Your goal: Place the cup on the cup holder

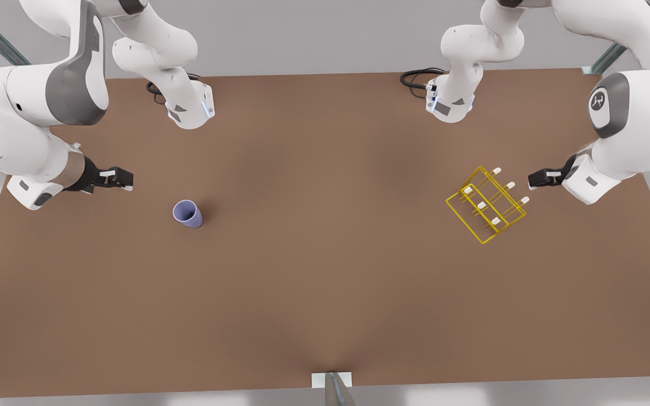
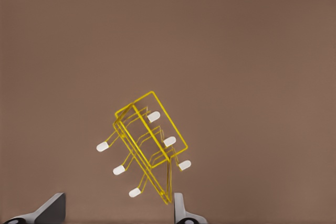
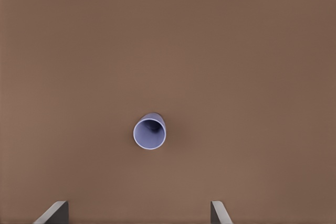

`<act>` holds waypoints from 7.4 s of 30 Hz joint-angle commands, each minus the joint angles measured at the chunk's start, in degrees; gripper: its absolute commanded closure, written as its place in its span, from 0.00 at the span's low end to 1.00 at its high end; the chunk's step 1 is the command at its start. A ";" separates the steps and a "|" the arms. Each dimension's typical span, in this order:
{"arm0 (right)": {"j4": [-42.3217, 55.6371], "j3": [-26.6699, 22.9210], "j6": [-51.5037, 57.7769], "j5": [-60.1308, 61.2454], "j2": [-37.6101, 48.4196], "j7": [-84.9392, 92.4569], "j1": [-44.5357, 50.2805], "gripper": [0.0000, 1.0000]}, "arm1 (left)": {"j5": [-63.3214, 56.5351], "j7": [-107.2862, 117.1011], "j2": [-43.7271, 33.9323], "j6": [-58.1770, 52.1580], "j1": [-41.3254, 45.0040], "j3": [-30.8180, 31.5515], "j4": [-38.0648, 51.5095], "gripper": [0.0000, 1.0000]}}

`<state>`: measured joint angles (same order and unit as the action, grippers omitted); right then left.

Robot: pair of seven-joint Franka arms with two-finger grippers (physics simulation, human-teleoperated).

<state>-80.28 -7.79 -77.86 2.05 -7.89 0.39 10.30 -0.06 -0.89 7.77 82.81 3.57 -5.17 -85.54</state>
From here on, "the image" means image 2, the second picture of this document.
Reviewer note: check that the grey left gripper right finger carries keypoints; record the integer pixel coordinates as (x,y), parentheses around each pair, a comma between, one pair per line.
(180,208)

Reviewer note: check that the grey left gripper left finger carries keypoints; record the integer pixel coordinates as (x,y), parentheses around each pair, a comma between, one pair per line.
(50,208)

